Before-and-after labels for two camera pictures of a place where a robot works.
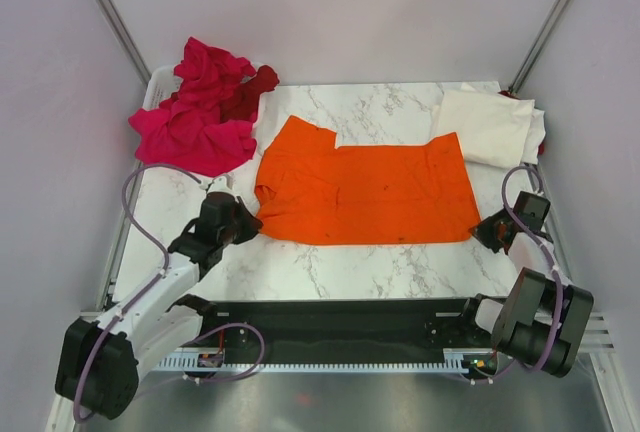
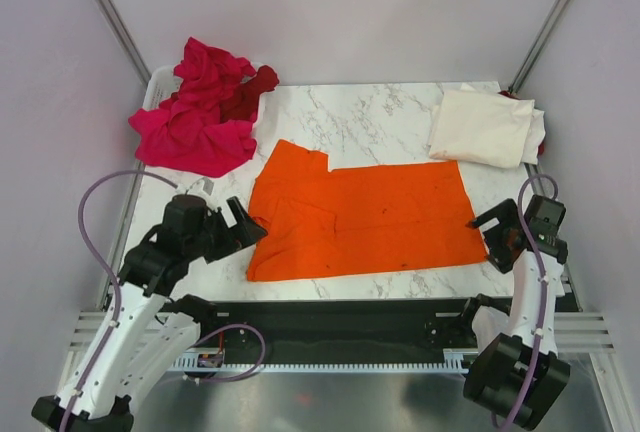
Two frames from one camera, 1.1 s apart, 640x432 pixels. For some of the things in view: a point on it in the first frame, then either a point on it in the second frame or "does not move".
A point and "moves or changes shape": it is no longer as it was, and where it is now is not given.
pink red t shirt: (185, 129) does not move
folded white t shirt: (536, 136) does not move
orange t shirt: (309, 191) moves or changes shape
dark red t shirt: (241, 102) does not move
